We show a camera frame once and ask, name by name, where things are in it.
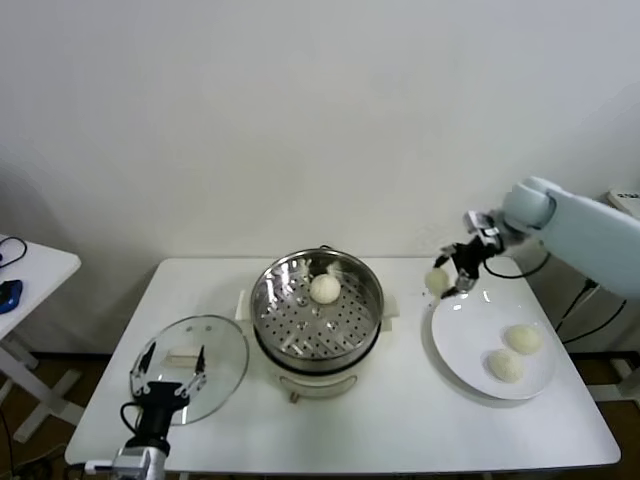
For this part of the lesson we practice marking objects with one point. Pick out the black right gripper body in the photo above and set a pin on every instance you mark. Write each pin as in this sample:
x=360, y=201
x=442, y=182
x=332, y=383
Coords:
x=469, y=257

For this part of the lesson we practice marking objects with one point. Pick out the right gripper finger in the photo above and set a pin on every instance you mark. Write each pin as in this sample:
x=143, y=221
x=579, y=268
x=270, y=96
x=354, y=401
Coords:
x=445, y=252
x=465, y=284

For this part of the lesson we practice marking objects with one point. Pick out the round white plate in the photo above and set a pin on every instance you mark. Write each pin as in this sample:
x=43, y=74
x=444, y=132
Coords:
x=460, y=340

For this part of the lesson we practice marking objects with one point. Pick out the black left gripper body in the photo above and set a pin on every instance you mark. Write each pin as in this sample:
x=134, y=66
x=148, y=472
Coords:
x=161, y=396

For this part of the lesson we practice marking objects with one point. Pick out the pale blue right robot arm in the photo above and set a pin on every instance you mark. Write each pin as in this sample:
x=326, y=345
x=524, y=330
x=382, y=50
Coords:
x=575, y=225

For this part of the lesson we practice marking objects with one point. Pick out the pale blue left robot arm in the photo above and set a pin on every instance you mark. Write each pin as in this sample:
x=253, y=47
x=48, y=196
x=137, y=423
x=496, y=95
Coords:
x=140, y=462

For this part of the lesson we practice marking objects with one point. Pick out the white electric cooker pot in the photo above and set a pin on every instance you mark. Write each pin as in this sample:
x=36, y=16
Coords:
x=310, y=385

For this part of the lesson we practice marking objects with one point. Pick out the blue handheld device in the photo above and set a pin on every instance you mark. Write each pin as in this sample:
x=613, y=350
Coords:
x=10, y=296

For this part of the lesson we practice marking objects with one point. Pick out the white side table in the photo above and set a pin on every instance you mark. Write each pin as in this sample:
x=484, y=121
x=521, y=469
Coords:
x=45, y=265

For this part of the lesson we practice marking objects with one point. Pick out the stainless steel steamer basket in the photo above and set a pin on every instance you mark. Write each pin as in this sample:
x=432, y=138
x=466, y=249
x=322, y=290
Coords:
x=300, y=330

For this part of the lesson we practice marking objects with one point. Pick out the white steamed baozi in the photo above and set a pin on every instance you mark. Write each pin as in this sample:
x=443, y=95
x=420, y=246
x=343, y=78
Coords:
x=505, y=366
x=437, y=281
x=325, y=289
x=524, y=339

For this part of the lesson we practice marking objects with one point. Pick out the round glass pot lid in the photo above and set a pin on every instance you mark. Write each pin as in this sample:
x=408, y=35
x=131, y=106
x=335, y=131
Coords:
x=220, y=350

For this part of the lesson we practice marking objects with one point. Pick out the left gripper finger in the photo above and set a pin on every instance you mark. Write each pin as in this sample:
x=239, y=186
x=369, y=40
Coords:
x=201, y=362
x=145, y=362

